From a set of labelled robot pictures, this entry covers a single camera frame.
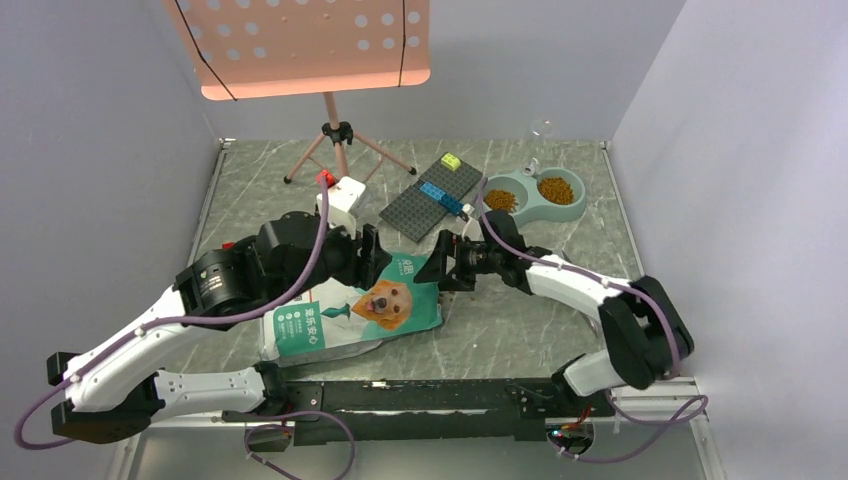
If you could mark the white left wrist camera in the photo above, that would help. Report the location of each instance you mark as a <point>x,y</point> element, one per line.
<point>345,198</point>

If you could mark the spilled kibble on table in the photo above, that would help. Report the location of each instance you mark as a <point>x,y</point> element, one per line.
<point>460,300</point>

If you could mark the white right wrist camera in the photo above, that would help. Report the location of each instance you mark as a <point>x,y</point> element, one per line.
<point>471,229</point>

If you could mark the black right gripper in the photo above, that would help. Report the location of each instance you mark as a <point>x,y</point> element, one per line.
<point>457,279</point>

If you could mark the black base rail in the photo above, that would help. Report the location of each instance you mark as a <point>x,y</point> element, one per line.
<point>521,409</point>

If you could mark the brown kibble in bowl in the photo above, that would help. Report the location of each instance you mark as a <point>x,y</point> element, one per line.
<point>513,194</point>

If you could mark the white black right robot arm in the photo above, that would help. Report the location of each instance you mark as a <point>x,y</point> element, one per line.
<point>645,339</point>

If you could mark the teal double pet bowl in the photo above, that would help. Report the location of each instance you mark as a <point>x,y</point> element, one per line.
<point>543,213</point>

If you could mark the yellow toy brick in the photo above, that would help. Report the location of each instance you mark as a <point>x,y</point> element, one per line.
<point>450,161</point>

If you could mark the dark grey brick baseplate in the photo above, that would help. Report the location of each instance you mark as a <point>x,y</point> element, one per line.
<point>414,214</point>

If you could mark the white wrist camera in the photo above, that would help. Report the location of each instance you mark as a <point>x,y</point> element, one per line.
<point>471,229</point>
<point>345,198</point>

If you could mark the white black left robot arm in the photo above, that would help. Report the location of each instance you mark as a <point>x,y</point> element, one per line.
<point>120,388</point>

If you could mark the green pet food bag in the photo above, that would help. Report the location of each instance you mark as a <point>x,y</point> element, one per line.
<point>333,321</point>

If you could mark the metal food scoop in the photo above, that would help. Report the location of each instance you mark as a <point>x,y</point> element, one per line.
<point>587,308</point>

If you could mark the pink music stand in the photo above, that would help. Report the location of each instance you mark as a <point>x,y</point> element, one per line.
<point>260,49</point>

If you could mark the dark blue toy brick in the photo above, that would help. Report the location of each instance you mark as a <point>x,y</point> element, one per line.
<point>453,206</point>

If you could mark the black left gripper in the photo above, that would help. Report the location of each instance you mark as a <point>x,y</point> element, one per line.
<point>362,270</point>

